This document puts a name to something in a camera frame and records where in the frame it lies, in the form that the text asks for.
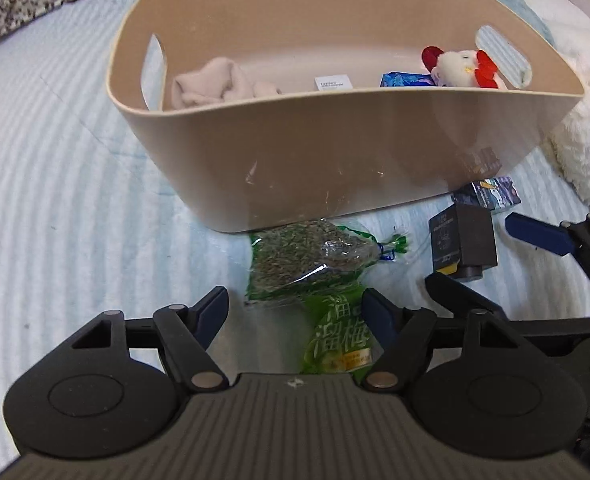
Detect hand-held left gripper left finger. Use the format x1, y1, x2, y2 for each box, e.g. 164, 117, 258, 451
70, 286, 231, 394

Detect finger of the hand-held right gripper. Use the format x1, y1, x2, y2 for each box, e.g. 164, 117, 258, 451
505, 212, 590, 287
425, 272, 590, 337

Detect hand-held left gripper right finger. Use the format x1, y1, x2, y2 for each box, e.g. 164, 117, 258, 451
361, 287, 530, 392

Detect green plum candy packet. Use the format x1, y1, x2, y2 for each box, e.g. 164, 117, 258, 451
299, 285, 382, 375

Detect black cube adapter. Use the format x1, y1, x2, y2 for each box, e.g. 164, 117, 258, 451
429, 204, 498, 282

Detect small dark blue printed box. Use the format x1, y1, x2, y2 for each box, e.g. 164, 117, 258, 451
451, 176, 522, 216

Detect clear bag of dried herbs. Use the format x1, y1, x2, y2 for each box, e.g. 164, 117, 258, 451
245, 218, 409, 306

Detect white fluffy plush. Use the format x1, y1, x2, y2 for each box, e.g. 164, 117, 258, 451
549, 30, 590, 213

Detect beige plastic basket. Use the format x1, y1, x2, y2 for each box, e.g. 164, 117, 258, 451
106, 0, 586, 234

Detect white striped bedspread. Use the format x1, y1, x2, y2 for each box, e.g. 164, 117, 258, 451
0, 0, 590, 411

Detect white and red plush toy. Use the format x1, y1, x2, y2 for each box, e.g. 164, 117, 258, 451
421, 46, 507, 90

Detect blue snack packet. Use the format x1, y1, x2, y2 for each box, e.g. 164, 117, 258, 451
379, 71, 437, 89

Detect pink folded cloth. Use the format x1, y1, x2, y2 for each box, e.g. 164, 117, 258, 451
163, 56, 284, 111

